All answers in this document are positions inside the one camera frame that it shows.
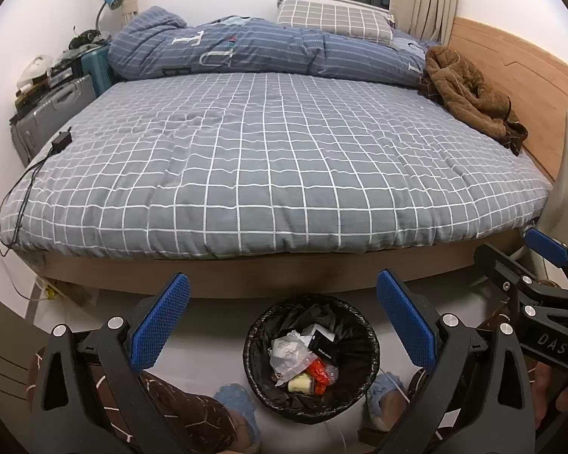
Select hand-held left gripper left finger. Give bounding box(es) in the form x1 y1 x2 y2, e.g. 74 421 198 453
28 272 195 454

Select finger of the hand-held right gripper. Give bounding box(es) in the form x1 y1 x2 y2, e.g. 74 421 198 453
524 228 568 289
473 243 568 315

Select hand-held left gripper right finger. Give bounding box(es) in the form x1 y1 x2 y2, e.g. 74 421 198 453
376 268 535 454

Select black pouch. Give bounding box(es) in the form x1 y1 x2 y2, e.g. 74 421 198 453
309 336 337 366

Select red plastic bag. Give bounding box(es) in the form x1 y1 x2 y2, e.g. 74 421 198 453
307 358 338 395

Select black trash bin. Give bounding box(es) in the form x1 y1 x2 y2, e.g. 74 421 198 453
242 294 380 425

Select clear plastic bag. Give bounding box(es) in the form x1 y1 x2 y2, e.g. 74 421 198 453
270 333 315 386

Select person's right hand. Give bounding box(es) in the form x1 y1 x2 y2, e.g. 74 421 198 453
532 360 568 419

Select blue fluffy slipper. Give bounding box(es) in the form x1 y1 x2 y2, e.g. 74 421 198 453
365 372 409 431
214 384 262 440

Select brown quilted jacket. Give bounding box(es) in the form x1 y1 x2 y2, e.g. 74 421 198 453
417 45 528 157

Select wooden headboard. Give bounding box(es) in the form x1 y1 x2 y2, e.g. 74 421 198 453
447 16 568 183

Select grey suitcase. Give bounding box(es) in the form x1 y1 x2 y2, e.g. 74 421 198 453
10 74 98 167

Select teal suitcase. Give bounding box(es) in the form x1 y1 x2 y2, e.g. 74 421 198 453
78 45 117 100

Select dark stacked items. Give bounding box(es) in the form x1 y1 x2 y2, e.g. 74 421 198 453
12 64 83 114

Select wide beige curtain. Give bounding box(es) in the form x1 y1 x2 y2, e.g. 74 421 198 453
389 0 465 45

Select white rounded object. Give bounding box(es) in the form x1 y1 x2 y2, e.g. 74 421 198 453
19 53 54 92

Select blue striped duvet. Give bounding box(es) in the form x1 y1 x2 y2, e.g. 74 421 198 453
108 6 443 87

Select grey checked pillow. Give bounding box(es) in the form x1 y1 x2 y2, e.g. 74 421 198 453
277 0 395 47

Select blue desk lamp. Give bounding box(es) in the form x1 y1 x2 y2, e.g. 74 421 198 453
95 0 123 34

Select black charger cable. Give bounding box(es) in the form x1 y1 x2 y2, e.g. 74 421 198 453
0 149 55 258

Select black cable bundle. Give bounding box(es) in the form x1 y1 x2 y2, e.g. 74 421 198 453
69 28 112 53

